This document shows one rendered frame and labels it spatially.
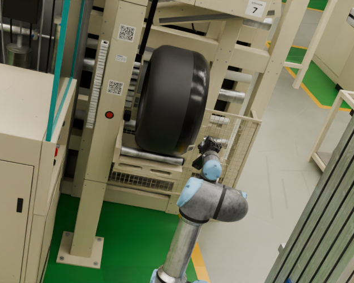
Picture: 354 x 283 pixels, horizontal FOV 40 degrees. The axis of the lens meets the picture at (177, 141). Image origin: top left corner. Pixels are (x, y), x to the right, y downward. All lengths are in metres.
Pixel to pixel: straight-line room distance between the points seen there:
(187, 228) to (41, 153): 0.62
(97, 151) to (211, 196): 1.11
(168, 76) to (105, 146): 0.57
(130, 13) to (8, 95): 0.66
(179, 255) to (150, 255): 1.50
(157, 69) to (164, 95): 0.14
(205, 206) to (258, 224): 2.22
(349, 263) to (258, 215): 2.62
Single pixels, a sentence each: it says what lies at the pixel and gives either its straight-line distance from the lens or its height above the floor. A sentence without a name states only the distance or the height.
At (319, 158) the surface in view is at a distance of 4.84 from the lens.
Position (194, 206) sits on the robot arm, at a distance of 1.68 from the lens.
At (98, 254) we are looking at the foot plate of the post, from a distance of 3.21.
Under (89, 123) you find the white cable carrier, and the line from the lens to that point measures 2.56.
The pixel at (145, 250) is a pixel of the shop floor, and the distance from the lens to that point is 3.32.
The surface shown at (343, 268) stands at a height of 1.50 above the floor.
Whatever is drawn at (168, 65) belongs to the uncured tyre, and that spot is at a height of 1.42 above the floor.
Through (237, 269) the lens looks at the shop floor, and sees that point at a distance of 3.44.
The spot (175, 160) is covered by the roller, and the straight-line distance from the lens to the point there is 2.56.
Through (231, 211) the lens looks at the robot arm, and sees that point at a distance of 1.68.
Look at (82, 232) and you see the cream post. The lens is 3.03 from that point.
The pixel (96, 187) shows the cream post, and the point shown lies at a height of 0.58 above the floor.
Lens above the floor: 2.32
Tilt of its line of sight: 31 degrees down
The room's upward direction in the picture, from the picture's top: 17 degrees clockwise
